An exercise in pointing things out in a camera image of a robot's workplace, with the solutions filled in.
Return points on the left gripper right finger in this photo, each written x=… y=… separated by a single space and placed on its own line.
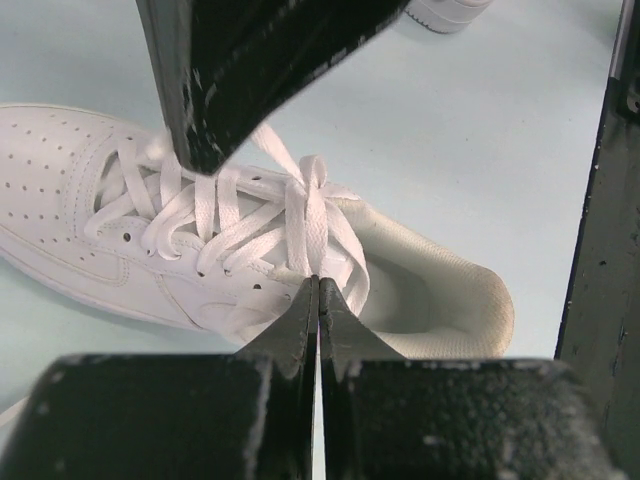
x=389 y=417

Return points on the white sneaker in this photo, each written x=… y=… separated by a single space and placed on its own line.
x=101 y=211
x=446 y=16

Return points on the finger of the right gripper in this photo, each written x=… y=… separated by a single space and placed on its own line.
x=221 y=67

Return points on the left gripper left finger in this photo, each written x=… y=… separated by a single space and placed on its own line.
x=246 y=415

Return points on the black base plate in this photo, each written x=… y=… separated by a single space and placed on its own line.
x=599 y=331

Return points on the aluminium rail frame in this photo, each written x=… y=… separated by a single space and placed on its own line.
x=624 y=68

